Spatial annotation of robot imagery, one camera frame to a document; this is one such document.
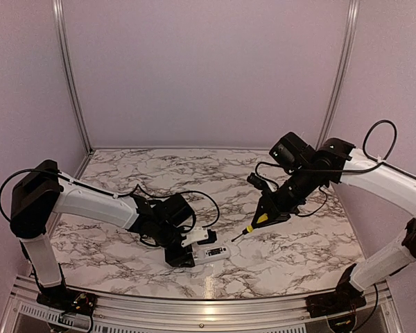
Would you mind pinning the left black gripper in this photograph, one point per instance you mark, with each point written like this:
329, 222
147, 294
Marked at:
179, 259

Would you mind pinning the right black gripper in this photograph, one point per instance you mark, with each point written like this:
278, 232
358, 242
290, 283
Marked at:
260, 213

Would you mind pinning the white remote control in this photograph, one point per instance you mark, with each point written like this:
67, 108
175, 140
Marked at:
209, 255

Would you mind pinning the yellow handled screwdriver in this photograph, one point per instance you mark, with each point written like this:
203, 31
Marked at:
257, 223

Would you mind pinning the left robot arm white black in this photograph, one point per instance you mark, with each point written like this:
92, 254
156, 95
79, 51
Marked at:
44, 190

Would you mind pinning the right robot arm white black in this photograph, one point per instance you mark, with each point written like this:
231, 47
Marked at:
339, 162

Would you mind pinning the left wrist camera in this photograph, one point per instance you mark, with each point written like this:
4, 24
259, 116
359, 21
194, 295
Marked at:
199, 236

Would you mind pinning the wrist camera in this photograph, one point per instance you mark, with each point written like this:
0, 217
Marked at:
199, 236
259, 183

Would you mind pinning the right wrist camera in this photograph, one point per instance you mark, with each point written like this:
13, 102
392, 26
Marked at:
259, 183

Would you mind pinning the front aluminium rail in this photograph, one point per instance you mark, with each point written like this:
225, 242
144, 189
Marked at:
118, 313

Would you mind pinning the right aluminium frame post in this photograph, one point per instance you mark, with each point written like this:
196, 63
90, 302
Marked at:
343, 65

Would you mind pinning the aluminium frame post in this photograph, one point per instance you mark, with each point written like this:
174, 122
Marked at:
343, 65
61, 30

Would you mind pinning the left aluminium frame post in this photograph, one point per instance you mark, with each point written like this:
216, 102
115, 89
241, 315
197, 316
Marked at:
61, 30

